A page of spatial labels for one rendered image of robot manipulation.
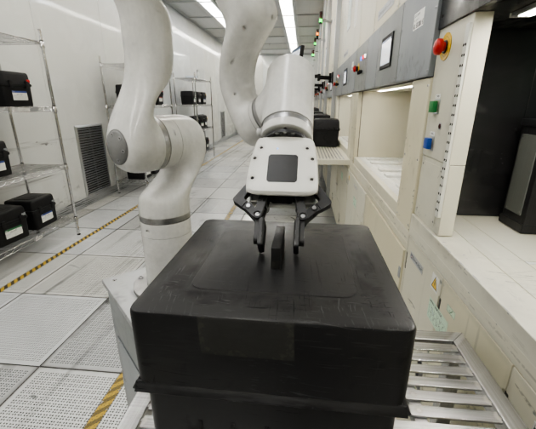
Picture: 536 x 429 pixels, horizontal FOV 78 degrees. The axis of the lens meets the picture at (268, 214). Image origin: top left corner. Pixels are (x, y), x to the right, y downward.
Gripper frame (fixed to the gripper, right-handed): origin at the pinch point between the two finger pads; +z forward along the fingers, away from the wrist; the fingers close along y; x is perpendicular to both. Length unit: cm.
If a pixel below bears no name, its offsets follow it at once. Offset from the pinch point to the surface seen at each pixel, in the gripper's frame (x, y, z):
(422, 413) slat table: 19.1, 22.3, 20.1
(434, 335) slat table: 32.5, 30.5, 6.8
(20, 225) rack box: 180, -219, -75
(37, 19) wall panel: 147, -265, -282
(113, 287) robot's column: 40, -45, 0
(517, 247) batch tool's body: 41, 57, -17
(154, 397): -0.1, -12.7, 20.3
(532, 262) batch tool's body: 35, 55, -11
